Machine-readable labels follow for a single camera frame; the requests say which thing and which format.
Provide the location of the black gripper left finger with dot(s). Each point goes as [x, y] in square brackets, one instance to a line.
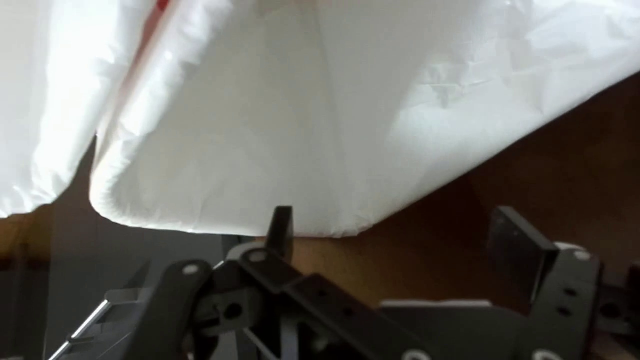
[282, 313]

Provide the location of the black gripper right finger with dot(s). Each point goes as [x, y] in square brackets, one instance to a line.
[560, 285]

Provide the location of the front white lined waste bin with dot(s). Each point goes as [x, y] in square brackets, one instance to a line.
[345, 111]

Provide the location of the white lined waste bin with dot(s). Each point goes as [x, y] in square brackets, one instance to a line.
[345, 111]
[61, 65]

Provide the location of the rear white lined waste bin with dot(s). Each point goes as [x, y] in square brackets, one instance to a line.
[61, 65]

